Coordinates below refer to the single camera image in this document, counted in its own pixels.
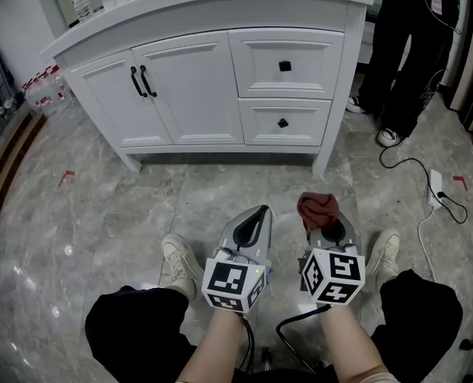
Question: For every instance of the person's left forearm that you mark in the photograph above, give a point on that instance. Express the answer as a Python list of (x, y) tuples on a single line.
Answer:
[(220, 345)]

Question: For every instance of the person's right shoe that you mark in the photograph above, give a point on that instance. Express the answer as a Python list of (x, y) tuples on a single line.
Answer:
[(383, 253)]

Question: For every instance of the black square drawer knob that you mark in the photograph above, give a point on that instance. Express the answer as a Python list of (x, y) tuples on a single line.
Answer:
[(285, 65), (282, 123)]

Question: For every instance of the white cabinet door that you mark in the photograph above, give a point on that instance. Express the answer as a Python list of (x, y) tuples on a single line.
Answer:
[(192, 90), (108, 106)]

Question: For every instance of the short white drawer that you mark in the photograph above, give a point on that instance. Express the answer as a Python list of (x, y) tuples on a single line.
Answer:
[(300, 122)]

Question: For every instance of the tall white drawer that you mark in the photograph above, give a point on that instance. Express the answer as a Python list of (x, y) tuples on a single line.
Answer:
[(260, 64)]

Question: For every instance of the person's leg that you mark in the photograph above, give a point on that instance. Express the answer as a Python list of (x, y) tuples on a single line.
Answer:
[(419, 317), (136, 333)]

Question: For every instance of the person's right forearm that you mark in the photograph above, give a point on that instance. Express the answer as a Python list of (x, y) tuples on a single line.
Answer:
[(348, 345)]

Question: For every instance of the white vanity cabinet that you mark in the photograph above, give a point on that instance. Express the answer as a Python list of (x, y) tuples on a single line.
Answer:
[(204, 10)]

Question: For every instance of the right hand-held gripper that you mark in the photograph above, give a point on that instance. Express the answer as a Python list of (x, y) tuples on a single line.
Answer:
[(333, 273)]

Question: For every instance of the clear water bottle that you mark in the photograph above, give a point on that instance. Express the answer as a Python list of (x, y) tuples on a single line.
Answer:
[(81, 2)]

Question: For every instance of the person's right leg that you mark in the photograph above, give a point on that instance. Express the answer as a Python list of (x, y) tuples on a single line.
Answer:
[(419, 317)]

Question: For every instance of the pack of water bottles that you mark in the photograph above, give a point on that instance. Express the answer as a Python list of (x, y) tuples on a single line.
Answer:
[(46, 94)]

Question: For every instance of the dark red cloth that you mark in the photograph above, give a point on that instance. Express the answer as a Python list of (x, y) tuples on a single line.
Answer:
[(318, 212)]

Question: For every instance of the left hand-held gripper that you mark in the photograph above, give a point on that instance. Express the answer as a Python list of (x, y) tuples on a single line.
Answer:
[(232, 281)]

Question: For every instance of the person's shoe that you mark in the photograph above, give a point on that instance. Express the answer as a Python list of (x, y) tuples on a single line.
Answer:
[(178, 259), (383, 253), (355, 105), (388, 137)]

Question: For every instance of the person's left shoe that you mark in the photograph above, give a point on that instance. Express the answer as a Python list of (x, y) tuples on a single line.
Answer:
[(178, 259)]

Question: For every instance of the person's left leg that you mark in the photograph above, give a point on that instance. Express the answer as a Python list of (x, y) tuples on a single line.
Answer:
[(136, 333)]

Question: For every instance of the white power strip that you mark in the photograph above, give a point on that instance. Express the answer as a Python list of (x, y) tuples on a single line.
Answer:
[(435, 186)]

